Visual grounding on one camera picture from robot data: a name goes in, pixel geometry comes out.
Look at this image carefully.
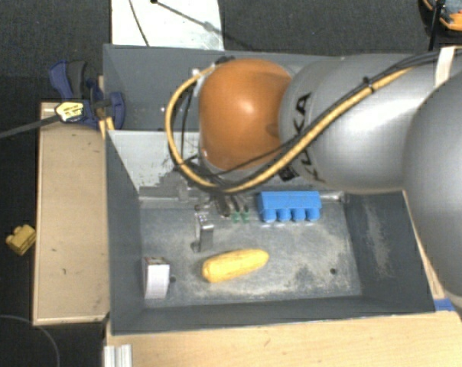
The blue toy block with pegs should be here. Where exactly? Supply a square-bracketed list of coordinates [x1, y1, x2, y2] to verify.
[255, 190, 323, 223]

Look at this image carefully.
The yellow toy corn cob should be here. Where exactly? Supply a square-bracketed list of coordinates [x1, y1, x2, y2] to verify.
[200, 248, 271, 284]

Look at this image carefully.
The black cylinder on white bracket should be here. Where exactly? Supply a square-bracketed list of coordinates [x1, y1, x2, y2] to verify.
[278, 166, 299, 184]

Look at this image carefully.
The grey metal bin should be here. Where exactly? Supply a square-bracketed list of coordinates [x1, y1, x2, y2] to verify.
[102, 43, 437, 336]

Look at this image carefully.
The pale wood board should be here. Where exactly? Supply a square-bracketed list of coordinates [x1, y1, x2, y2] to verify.
[31, 101, 112, 326]

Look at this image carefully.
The small white box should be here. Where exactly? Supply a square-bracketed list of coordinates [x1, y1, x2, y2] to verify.
[142, 255, 171, 300]

